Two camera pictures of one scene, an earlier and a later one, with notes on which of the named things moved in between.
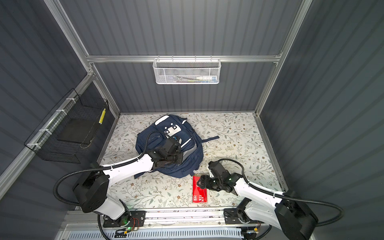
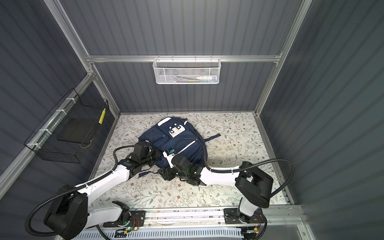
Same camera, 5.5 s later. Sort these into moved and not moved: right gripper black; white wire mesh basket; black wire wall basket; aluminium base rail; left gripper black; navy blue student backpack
Moved: left gripper black; right gripper black
Not moved: white wire mesh basket; black wire wall basket; aluminium base rail; navy blue student backpack
